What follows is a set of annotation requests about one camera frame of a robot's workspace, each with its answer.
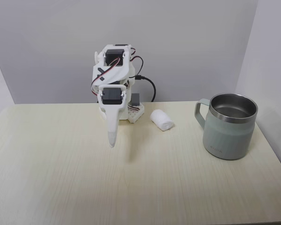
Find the white gauze dressing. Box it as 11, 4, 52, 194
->
149, 109, 175, 132

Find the small gray block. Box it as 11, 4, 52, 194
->
131, 93, 141, 106

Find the black power cable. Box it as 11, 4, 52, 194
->
135, 75, 156, 103

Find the pale green steel mug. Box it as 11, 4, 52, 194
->
194, 93, 259, 161

